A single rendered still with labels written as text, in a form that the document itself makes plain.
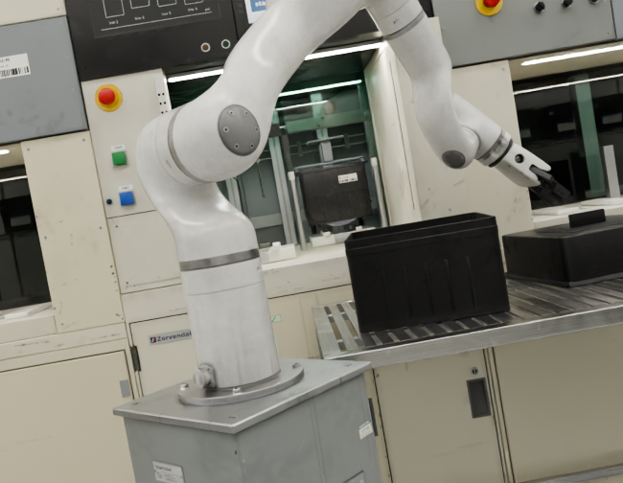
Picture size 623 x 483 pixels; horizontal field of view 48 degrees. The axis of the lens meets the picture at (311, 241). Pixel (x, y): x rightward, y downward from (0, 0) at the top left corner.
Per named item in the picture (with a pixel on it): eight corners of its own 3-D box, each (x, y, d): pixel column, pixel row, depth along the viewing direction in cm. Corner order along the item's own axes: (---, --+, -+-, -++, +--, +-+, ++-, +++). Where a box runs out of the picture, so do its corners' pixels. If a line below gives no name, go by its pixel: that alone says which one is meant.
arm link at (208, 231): (208, 268, 94) (176, 95, 93) (143, 274, 108) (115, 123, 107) (276, 253, 102) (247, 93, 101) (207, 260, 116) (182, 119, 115)
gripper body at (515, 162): (516, 132, 143) (557, 164, 144) (496, 137, 153) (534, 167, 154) (496, 162, 142) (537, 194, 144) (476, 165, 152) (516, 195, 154)
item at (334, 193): (306, 239, 224) (288, 142, 222) (304, 237, 244) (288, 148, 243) (380, 226, 225) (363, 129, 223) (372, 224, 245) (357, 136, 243)
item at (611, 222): (568, 288, 135) (558, 222, 134) (503, 277, 164) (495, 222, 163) (703, 261, 139) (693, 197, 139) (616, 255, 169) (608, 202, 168)
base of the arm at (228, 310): (235, 410, 90) (210, 271, 89) (153, 400, 103) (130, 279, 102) (330, 368, 104) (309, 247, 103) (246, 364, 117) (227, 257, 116)
